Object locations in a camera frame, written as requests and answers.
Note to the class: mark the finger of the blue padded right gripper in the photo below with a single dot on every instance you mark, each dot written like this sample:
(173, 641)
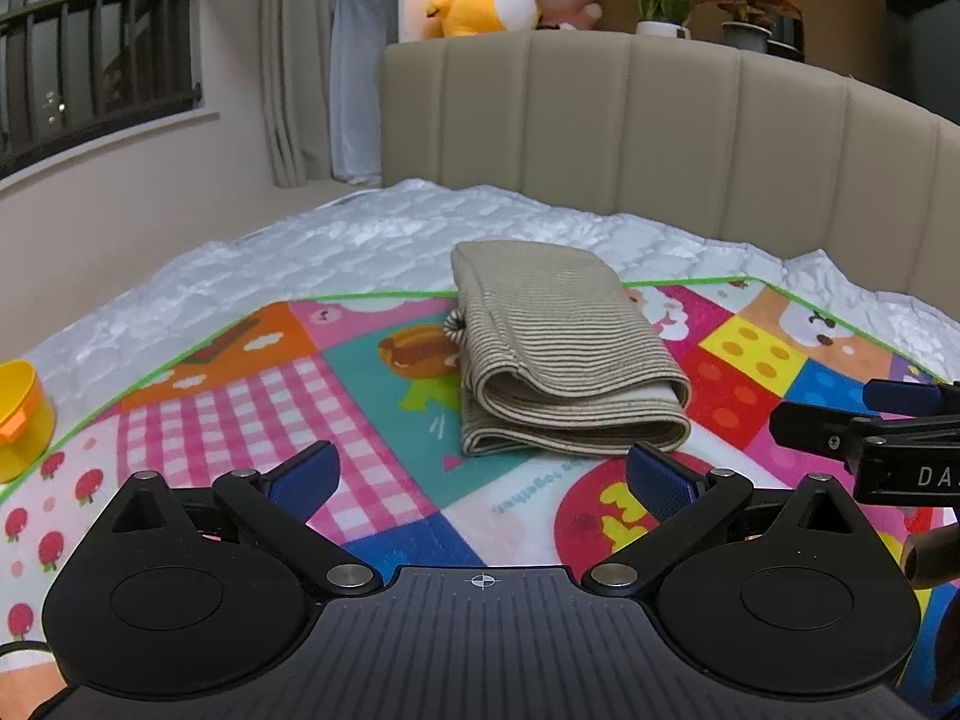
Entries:
(912, 398)

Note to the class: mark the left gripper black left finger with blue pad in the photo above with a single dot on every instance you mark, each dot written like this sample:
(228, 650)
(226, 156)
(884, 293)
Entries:
(177, 592)

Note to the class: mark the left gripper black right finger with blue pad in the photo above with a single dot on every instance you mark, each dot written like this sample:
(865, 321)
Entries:
(779, 592)

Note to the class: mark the beige striped knit garment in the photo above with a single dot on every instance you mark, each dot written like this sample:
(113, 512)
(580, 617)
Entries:
(554, 355)

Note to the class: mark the yellow orange plastic container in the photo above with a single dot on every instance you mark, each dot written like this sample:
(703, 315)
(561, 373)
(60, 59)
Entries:
(27, 419)

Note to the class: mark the colourful cartoon play mat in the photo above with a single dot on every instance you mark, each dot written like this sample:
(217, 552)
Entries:
(377, 377)

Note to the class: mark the beige padded headboard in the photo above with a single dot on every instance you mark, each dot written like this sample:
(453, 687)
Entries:
(723, 143)

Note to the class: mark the red leaf potted plant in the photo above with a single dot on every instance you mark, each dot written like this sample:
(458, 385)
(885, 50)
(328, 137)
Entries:
(750, 21)

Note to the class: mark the white quilted mattress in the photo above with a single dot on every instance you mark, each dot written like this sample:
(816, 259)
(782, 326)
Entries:
(400, 239)

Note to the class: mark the dark window railing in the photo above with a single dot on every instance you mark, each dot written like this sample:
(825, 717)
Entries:
(77, 70)

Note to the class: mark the light blue hanging cloth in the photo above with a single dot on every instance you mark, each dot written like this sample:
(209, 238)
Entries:
(361, 33)

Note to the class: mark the beige curtain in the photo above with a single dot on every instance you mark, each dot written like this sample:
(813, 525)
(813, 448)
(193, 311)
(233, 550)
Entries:
(294, 89)

